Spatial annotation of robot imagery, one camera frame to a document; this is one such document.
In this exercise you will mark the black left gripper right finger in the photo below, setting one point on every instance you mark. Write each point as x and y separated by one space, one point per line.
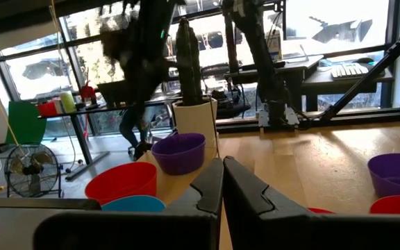
276 232

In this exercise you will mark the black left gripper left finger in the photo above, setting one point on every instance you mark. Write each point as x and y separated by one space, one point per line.
186 232

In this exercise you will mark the red plastic bowl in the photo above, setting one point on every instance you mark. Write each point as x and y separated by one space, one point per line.
319 210
398 206
123 184

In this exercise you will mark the light blue plastic bowl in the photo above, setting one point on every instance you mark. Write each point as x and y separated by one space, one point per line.
134 205

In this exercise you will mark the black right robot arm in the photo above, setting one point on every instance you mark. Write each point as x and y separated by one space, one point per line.
260 52

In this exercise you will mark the green cactus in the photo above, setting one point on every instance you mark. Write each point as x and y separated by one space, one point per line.
187 62

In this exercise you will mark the pale green cup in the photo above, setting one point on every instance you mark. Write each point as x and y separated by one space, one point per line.
68 102

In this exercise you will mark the black monitor pole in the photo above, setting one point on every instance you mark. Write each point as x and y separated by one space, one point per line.
230 45

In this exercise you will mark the black equipment pile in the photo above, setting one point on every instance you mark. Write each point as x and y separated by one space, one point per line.
227 104

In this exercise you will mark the red box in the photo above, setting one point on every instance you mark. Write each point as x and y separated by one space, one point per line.
47 109

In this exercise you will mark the green board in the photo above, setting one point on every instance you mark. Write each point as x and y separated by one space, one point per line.
26 123

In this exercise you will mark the black floor fan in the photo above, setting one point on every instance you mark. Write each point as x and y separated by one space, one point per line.
30 170

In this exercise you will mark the black keyboard desk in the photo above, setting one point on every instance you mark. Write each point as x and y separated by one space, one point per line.
339 85

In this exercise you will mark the white keyboard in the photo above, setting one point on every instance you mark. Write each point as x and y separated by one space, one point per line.
349 71

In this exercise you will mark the black computer mouse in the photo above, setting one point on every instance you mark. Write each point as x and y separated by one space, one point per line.
364 60

